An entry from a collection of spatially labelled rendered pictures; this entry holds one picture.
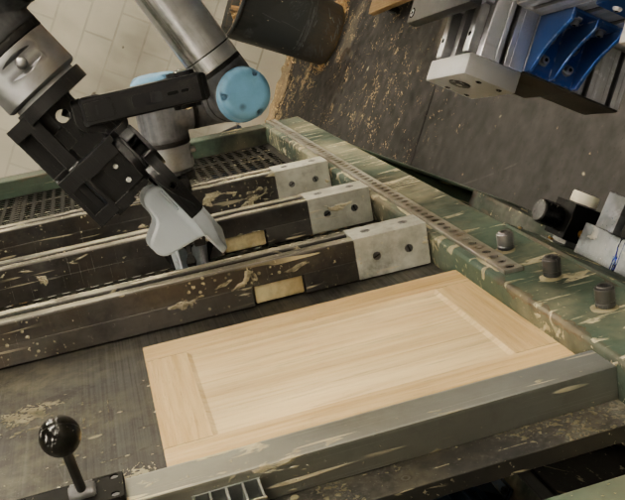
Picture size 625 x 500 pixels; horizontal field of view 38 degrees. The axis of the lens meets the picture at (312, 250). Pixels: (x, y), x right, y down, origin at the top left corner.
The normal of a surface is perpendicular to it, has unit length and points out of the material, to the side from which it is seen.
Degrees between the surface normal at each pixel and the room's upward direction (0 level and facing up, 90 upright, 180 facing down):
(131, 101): 89
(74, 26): 90
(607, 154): 0
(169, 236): 92
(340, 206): 90
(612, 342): 59
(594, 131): 0
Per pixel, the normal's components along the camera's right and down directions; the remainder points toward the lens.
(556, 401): 0.25, 0.25
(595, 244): -0.90, -0.29
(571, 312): -0.16, -0.94
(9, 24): 0.55, -0.18
